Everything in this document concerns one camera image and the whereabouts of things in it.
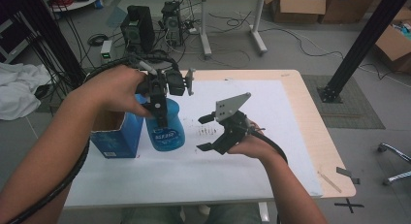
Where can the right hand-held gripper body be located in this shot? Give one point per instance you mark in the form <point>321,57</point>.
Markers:
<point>231,107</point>

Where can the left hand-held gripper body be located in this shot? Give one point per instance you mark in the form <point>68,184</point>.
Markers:
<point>173,83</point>

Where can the blue plastic bottle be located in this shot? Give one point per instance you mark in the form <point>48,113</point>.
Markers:
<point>169,138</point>

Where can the blue cardboard box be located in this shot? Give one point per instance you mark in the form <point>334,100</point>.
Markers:
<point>119,140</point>

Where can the person's right hand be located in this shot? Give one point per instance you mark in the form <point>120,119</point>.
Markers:
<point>258,146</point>

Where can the person's left hand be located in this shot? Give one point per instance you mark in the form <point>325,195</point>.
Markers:
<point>113,88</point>

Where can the white paper sheet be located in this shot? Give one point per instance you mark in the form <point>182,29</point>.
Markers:
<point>210,178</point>

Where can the white power strip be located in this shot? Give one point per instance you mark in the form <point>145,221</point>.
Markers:
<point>193,30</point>

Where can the black computer tower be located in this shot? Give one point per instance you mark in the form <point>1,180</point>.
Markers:
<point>140,26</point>

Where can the small white device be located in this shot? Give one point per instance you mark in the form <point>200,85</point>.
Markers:
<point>106,51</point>

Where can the white table leg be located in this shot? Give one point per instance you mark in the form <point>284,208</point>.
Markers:
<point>263,212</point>

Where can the closed brown cardboard box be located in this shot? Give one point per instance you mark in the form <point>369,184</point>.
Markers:
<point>300,7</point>

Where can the round white table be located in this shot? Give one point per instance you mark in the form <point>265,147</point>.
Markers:
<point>80,2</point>

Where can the thin wooden stick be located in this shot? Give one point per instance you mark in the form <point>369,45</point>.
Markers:
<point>329,182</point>

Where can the grey floor mat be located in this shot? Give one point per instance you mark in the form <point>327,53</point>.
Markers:
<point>358,111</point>

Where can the white cloth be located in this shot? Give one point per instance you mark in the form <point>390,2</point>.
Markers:
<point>19,88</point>

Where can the black tape cross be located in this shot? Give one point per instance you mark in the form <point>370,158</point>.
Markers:
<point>348,205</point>

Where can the tall brown cardboard box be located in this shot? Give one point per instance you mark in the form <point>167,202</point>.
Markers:
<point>349,6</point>

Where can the chrome chair base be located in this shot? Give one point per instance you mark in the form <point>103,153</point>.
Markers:
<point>395,153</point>

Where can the open brown cardboard box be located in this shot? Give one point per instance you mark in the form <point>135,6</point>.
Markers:
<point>395,46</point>

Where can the open-frame computer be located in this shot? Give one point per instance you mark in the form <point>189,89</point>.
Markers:
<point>172,22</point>

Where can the black metal post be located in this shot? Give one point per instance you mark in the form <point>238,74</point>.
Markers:
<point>365,39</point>

